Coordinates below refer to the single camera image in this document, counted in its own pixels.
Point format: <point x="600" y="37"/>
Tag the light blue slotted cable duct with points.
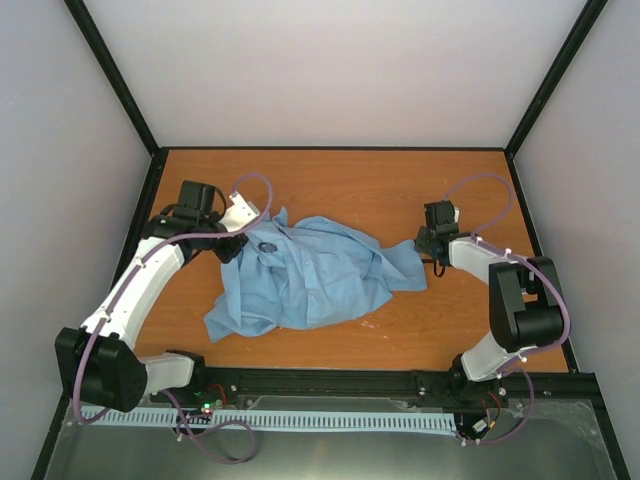
<point x="290" y="421"/>

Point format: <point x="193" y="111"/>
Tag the dark round brooch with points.
<point x="267" y="247"/>

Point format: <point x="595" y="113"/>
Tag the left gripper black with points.
<point x="225" y="253"/>

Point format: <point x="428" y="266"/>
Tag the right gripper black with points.
<point x="420" y="245"/>

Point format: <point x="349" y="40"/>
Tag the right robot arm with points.
<point x="526" y="308"/>

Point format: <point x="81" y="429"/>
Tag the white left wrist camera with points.
<point x="239" y="213"/>

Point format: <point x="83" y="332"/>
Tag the light blue shirt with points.
<point x="324" y="273"/>

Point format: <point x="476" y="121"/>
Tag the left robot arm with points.
<point x="97" y="361"/>

